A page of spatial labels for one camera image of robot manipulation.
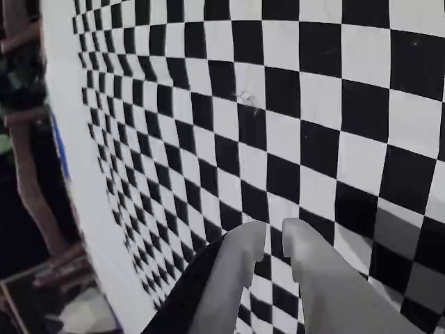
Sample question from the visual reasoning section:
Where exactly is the brown wooden chair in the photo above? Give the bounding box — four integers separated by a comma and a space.
5, 106, 93, 289
0, 20, 41, 53

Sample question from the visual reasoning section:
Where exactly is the blue tape strip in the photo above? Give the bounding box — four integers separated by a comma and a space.
49, 111, 73, 180

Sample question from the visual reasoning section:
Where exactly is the green leafy plant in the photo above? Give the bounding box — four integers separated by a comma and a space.
0, 51, 48, 154

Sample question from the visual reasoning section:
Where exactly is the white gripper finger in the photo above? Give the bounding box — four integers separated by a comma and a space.
282, 218, 418, 334

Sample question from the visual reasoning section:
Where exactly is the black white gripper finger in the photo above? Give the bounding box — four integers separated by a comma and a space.
144, 220, 268, 334

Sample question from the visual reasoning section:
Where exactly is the black white checkerboard mat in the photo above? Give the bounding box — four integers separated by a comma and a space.
38, 0, 445, 334

